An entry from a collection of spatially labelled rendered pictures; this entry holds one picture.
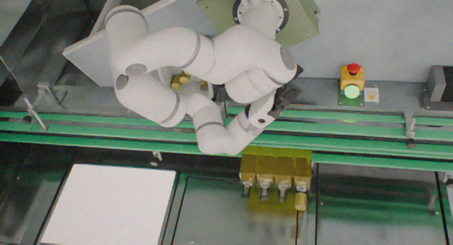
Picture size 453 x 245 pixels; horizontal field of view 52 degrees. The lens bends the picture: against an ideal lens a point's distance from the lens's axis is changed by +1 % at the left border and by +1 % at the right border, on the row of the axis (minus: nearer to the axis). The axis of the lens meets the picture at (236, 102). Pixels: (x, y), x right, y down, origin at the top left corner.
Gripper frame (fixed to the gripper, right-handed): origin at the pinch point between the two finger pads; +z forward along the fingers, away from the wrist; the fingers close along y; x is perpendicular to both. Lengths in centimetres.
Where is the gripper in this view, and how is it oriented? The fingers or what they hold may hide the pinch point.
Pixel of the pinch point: (296, 78)
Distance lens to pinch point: 109.9
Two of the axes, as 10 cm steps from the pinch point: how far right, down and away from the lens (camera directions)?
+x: 8.0, 5.5, 2.5
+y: 1.4, -5.8, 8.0
